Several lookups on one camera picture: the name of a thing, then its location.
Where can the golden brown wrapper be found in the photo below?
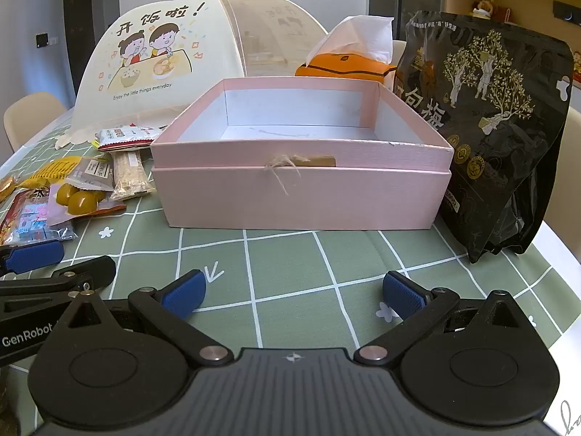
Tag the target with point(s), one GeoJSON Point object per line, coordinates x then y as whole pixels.
{"type": "Point", "coordinates": [7, 188]}

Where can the orange tissue pack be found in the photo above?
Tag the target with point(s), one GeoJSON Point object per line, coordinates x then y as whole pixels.
{"type": "Point", "coordinates": [345, 68]}

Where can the black device on shelf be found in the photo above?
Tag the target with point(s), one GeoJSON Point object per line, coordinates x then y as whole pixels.
{"type": "Point", "coordinates": [567, 10]}

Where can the clear oat bar packet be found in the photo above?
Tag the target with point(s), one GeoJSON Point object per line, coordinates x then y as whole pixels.
{"type": "Point", "coordinates": [129, 175]}

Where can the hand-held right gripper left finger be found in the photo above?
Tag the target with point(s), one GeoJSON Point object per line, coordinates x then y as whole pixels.
{"type": "Point", "coordinates": [185, 289]}

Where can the dark door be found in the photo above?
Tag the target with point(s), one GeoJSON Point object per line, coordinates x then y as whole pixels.
{"type": "Point", "coordinates": [77, 36]}

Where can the beige chair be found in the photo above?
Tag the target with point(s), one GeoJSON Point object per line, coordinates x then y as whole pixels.
{"type": "Point", "coordinates": [574, 159]}
{"type": "Point", "coordinates": [399, 52]}
{"type": "Point", "coordinates": [31, 116]}

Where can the small figurine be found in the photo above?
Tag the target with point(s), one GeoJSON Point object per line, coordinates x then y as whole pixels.
{"type": "Point", "coordinates": [484, 4]}

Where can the wall switch panel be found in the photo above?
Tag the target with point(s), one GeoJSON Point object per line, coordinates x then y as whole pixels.
{"type": "Point", "coordinates": [44, 39]}

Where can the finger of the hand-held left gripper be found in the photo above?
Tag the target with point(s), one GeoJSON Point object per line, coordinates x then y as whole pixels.
{"type": "Point", "coordinates": [38, 254]}
{"type": "Point", "coordinates": [88, 270]}

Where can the black printed snack bag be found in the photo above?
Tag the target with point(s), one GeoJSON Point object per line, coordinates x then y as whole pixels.
{"type": "Point", "coordinates": [494, 122]}

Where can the red and white snack packet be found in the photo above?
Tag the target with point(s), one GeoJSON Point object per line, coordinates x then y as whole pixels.
{"type": "Point", "coordinates": [122, 137]}

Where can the yellow snack packet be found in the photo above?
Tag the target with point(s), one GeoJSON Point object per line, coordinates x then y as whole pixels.
{"type": "Point", "coordinates": [45, 175]}

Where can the pink gift box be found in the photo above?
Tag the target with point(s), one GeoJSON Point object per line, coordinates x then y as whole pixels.
{"type": "Point", "coordinates": [295, 156]}

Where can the green checked tablecloth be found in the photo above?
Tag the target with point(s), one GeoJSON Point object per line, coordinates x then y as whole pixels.
{"type": "Point", "coordinates": [290, 254]}

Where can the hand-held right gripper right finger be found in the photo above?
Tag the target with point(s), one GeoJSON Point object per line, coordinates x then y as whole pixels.
{"type": "Point", "coordinates": [405, 294]}

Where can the yellow chestnut packet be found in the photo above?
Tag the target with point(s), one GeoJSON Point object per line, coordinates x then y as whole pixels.
{"type": "Point", "coordinates": [79, 202]}

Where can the grey label snack packet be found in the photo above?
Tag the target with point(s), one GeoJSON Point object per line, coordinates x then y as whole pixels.
{"type": "Point", "coordinates": [93, 173]}

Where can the cartoon print mesh food cover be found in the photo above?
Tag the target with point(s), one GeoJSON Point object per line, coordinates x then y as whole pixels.
{"type": "Point", "coordinates": [150, 54]}

